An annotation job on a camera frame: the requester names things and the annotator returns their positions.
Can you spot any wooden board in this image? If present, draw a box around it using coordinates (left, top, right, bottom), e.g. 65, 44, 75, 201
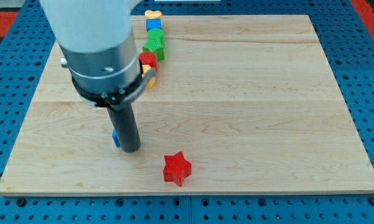
0, 15, 374, 197

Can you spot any blue cube block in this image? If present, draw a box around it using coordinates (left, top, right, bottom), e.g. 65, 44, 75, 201
146, 18, 162, 31

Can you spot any yellow heart block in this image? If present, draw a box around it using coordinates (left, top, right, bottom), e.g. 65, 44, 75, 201
144, 10, 162, 19

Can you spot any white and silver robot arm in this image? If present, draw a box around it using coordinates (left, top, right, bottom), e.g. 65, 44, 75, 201
39, 0, 156, 152

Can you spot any blue triangle block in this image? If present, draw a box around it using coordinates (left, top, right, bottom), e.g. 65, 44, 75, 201
111, 130, 121, 147

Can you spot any green star block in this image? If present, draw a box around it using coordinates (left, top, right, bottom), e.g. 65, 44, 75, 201
142, 39, 166, 61

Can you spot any red cylinder block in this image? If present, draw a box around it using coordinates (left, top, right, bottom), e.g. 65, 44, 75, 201
138, 51, 157, 70

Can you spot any green cylinder block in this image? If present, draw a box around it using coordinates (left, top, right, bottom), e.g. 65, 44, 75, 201
147, 28, 164, 41

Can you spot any red star block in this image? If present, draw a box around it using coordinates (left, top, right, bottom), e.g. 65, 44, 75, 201
162, 151, 192, 187

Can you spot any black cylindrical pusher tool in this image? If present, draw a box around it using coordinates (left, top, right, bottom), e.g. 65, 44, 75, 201
107, 104, 141, 152

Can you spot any yellow hexagon block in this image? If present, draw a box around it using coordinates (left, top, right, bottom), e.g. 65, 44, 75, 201
142, 65, 156, 90

